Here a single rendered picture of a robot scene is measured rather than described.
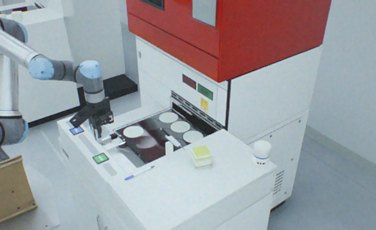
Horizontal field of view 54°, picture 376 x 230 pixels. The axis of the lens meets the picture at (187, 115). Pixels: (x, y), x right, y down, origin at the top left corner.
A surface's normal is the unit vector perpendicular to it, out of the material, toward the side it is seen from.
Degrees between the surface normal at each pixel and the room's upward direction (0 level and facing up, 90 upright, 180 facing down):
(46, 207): 0
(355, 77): 90
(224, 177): 0
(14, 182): 90
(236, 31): 90
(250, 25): 90
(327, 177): 0
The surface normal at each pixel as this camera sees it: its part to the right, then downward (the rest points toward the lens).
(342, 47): -0.80, 0.33
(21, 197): 0.58, 0.44
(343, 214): 0.00, -0.83
